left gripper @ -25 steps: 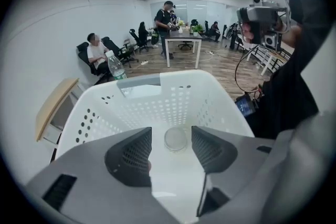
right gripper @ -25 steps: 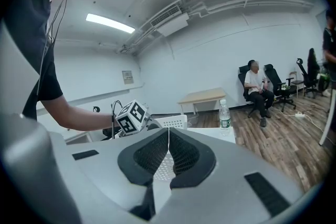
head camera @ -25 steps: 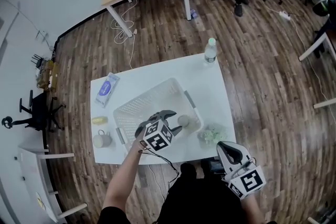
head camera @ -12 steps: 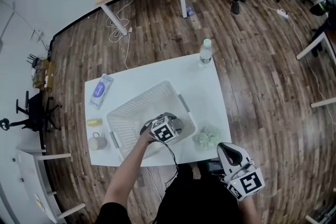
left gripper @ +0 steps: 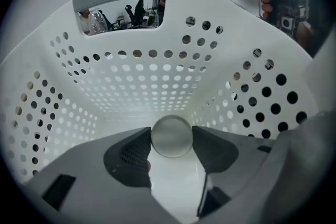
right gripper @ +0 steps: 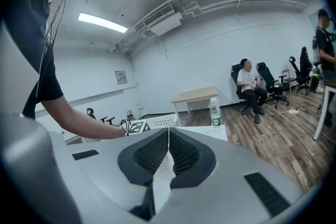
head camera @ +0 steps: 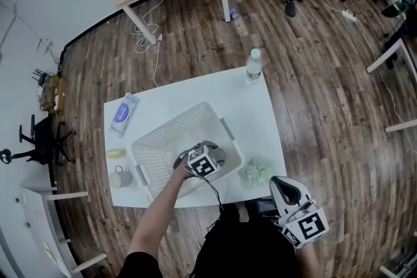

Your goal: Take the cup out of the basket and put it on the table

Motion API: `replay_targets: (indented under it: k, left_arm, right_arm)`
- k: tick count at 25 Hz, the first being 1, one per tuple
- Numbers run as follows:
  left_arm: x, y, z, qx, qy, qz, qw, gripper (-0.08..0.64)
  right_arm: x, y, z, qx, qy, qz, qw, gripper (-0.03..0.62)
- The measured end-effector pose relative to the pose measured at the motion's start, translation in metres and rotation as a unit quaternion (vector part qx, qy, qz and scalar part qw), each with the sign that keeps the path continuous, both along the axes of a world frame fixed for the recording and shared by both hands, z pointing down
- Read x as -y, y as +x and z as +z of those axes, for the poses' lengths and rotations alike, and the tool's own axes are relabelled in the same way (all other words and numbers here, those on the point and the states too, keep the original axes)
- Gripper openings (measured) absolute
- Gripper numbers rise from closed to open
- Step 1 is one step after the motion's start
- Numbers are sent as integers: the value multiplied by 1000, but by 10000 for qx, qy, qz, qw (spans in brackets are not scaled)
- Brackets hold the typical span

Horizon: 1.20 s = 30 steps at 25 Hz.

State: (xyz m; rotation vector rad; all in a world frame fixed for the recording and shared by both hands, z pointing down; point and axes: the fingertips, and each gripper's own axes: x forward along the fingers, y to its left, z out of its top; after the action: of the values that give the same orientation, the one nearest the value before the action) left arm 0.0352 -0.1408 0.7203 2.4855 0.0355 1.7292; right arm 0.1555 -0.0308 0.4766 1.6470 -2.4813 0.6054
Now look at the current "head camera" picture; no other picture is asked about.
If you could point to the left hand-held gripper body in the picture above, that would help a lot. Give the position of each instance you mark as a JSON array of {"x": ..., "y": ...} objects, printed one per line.
[{"x": 202, "y": 164}]

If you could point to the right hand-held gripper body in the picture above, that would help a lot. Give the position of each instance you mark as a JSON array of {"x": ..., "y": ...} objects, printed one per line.
[{"x": 306, "y": 228}]

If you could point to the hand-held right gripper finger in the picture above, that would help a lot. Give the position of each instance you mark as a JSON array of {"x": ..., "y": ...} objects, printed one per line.
[
  {"x": 301, "y": 195},
  {"x": 276, "y": 197}
]

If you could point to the white plastic basket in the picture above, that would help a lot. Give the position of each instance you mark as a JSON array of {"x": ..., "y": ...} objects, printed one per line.
[{"x": 163, "y": 146}]

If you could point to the person's right forearm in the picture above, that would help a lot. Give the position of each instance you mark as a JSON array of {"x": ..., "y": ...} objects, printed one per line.
[{"x": 307, "y": 262}]

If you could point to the person's left forearm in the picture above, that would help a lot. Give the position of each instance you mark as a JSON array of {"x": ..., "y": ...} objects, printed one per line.
[{"x": 156, "y": 215}]

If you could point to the black device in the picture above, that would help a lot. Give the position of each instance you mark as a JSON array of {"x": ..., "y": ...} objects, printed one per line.
[{"x": 264, "y": 206}]

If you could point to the green crumpled cloth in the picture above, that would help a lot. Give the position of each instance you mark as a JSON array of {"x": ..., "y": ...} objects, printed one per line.
[{"x": 259, "y": 170}]

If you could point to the person's black clothing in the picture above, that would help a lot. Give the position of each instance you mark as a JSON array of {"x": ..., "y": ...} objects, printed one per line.
[{"x": 247, "y": 244}]

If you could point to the yellow sponge bar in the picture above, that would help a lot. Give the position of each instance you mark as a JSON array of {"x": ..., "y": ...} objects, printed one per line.
[{"x": 116, "y": 153}]

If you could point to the clear water bottle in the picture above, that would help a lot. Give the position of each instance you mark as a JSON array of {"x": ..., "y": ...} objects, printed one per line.
[{"x": 253, "y": 66}]

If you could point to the wet wipes packet purple label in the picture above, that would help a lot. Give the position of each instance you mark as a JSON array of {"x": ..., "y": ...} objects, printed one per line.
[{"x": 123, "y": 114}]

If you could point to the white power plug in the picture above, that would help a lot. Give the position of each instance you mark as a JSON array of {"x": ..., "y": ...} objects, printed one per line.
[{"x": 159, "y": 37}]

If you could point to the white desk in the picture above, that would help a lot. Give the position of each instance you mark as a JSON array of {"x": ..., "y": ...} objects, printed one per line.
[
  {"x": 384, "y": 58},
  {"x": 404, "y": 126}
]

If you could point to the blue label plastic bottle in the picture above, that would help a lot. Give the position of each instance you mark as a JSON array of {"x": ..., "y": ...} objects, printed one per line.
[{"x": 233, "y": 13}]

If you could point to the flat yellow object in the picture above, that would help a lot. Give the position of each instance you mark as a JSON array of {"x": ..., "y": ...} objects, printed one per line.
[{"x": 49, "y": 252}]

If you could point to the black router with antennas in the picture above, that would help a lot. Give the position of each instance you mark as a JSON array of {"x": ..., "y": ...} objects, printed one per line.
[{"x": 39, "y": 77}]

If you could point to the white power strip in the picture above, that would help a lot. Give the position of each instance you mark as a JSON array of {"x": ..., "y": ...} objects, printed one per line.
[{"x": 348, "y": 15}]

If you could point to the white wall socket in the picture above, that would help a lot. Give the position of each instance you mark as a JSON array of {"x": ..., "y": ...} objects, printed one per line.
[{"x": 45, "y": 44}]

